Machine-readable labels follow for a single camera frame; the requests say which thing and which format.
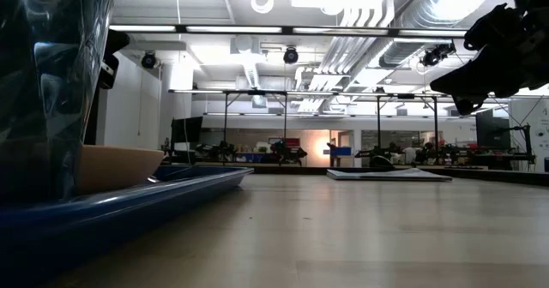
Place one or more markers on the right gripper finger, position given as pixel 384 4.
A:
pixel 480 76
pixel 468 105

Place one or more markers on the clear plastic cup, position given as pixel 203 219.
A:
pixel 43 86

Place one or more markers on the black background robot arm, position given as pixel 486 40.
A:
pixel 216 151
pixel 377 155
pixel 288 152

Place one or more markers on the blue plastic tray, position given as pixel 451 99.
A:
pixel 128 211

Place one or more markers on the black monitor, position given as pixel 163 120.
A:
pixel 186 131
pixel 493 129

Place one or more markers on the black round ceiling speaker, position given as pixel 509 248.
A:
pixel 149 60
pixel 291 55

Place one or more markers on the flat blue-grey mat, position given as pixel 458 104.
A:
pixel 386 175

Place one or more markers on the tan wooden bowl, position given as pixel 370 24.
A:
pixel 120 168

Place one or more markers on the blue box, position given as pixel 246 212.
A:
pixel 341 151

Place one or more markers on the long linear ceiling light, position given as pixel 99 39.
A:
pixel 343 31

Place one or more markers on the black background station frame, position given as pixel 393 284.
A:
pixel 436 125
pixel 226 121

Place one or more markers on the black ceiling camera cluster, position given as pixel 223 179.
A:
pixel 437 55

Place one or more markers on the silver ventilation duct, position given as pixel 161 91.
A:
pixel 429 5

